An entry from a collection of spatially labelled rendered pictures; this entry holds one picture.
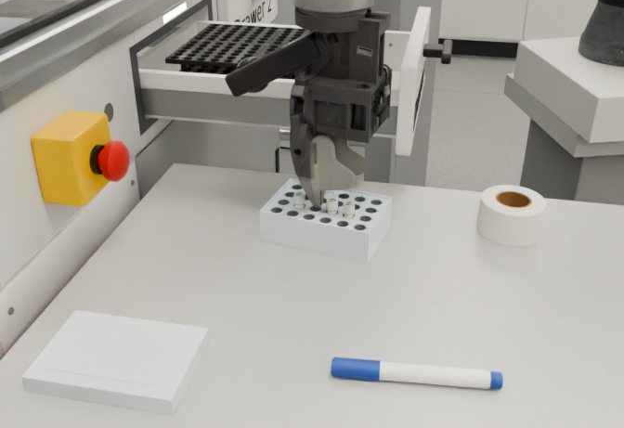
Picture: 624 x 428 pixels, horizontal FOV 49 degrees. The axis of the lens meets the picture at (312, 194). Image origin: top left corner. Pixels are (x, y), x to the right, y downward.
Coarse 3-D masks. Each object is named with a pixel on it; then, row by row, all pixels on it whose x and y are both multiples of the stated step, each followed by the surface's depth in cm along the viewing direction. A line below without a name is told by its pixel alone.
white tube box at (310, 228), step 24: (288, 192) 77; (336, 192) 77; (360, 192) 77; (264, 216) 73; (288, 216) 72; (312, 216) 73; (336, 216) 73; (360, 216) 73; (384, 216) 74; (264, 240) 75; (288, 240) 73; (312, 240) 72; (336, 240) 71; (360, 240) 70
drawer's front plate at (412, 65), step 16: (416, 16) 95; (416, 32) 87; (416, 48) 81; (416, 64) 76; (400, 80) 76; (416, 80) 77; (400, 96) 76; (416, 96) 81; (400, 112) 77; (400, 128) 78; (400, 144) 79
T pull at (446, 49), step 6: (444, 42) 89; (450, 42) 89; (426, 48) 87; (432, 48) 87; (438, 48) 87; (444, 48) 86; (450, 48) 86; (426, 54) 87; (432, 54) 87; (438, 54) 87; (444, 54) 84; (450, 54) 85; (444, 60) 84; (450, 60) 85
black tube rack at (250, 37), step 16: (208, 32) 98; (224, 32) 97; (240, 32) 98; (256, 32) 98; (272, 32) 97; (288, 32) 98; (304, 32) 97; (192, 48) 90; (208, 48) 90; (224, 48) 90; (240, 48) 91; (256, 48) 91; (272, 48) 90; (192, 64) 86; (208, 64) 86; (224, 64) 85
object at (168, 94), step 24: (192, 24) 104; (240, 24) 104; (264, 24) 103; (168, 48) 95; (384, 48) 101; (144, 72) 84; (168, 72) 84; (192, 72) 84; (144, 96) 85; (168, 96) 84; (192, 96) 84; (216, 96) 83; (240, 96) 82; (264, 96) 82; (288, 96) 81; (192, 120) 86; (216, 120) 85; (240, 120) 84; (264, 120) 83; (288, 120) 83
